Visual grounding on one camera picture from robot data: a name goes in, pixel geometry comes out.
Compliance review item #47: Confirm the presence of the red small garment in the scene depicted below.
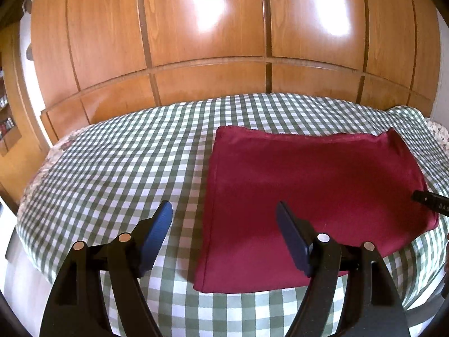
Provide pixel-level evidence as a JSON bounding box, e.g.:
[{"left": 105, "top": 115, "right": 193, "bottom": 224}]
[{"left": 193, "top": 125, "right": 441, "bottom": 294}]

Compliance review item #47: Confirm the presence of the floral bedspread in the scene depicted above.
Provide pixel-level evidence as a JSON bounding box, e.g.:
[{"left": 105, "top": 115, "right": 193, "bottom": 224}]
[{"left": 19, "top": 117, "right": 449, "bottom": 218}]

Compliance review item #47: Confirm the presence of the wooden bed headboard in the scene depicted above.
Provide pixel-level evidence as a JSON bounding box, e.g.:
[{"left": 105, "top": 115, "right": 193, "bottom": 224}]
[{"left": 40, "top": 58, "right": 434, "bottom": 144}]

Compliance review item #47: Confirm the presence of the wooden shelf unit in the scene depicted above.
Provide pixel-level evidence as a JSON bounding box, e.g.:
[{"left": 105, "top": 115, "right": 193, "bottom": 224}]
[{"left": 0, "top": 21, "right": 46, "bottom": 211}]

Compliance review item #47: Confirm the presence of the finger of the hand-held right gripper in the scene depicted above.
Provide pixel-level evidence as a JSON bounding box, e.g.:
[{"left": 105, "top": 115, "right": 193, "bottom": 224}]
[{"left": 412, "top": 190, "right": 449, "bottom": 218}]

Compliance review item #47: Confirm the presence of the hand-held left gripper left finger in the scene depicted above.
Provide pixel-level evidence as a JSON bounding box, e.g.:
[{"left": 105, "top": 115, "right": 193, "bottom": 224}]
[{"left": 39, "top": 200, "right": 173, "bottom": 337}]

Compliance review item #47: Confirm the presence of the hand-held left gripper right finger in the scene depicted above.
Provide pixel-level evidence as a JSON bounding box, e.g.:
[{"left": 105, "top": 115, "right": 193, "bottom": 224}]
[{"left": 276, "top": 201, "right": 411, "bottom": 337}]

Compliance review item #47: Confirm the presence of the wooden wardrobe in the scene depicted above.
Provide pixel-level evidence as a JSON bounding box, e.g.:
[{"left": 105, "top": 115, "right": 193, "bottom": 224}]
[{"left": 30, "top": 0, "right": 441, "bottom": 113}]

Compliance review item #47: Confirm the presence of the green checkered cloth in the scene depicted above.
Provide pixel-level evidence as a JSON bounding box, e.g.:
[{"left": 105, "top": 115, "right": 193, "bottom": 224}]
[{"left": 16, "top": 92, "right": 449, "bottom": 337}]

